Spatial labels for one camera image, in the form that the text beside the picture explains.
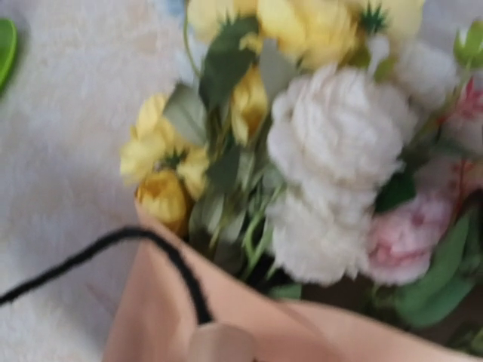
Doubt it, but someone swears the beige wrapping paper sheet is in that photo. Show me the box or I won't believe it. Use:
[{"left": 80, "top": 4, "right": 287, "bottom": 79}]
[{"left": 103, "top": 207, "right": 482, "bottom": 361}]

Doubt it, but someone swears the pink fake flower stem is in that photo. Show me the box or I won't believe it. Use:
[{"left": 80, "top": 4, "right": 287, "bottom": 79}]
[{"left": 368, "top": 72, "right": 482, "bottom": 285}]

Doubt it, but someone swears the black camera cable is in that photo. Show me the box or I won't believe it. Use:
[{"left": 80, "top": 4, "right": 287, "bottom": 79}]
[{"left": 0, "top": 225, "right": 214, "bottom": 325}]

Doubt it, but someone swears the green plate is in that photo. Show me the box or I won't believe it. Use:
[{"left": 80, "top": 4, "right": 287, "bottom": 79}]
[{"left": 0, "top": 17, "right": 18, "bottom": 93}]

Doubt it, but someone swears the white rose fake flower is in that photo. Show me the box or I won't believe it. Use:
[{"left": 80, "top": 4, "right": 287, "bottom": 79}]
[{"left": 267, "top": 42, "right": 457, "bottom": 285}]

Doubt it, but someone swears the yellow rose fake flower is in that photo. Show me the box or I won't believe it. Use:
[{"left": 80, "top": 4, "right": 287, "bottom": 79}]
[{"left": 120, "top": 1, "right": 423, "bottom": 236}]

